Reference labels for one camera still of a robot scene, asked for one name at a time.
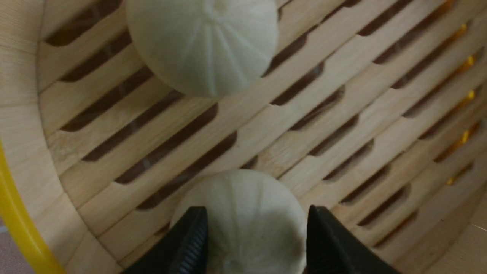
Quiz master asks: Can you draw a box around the round bamboo steamer basket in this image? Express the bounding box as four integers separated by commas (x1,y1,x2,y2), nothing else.
1,0,486,274

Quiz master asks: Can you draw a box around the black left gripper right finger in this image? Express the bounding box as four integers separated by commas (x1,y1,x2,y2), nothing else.
307,205,398,274

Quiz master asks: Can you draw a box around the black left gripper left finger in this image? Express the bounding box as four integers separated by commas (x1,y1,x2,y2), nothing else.
123,206,209,274

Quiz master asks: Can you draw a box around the white steamed bun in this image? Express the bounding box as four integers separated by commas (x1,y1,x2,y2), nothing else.
171,169,307,274
124,0,279,98

